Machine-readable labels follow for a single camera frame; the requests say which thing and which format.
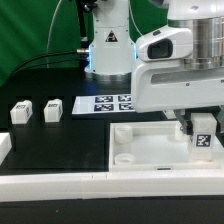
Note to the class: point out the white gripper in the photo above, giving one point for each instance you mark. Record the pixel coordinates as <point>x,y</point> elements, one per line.
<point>160,81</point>

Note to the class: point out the white square tabletop part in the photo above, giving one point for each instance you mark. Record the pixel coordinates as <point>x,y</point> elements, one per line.
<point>150,146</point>

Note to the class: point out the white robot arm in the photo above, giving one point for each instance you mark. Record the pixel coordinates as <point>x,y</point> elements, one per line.
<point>113,54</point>

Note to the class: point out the white sheet with markers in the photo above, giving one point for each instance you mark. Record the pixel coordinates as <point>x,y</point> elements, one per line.
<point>102,104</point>

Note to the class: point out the white U-shaped fence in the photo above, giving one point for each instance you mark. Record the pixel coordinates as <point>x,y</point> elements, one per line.
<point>94,185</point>

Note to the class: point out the black camera stand pole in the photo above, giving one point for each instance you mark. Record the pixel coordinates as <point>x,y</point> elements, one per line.
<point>82,7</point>

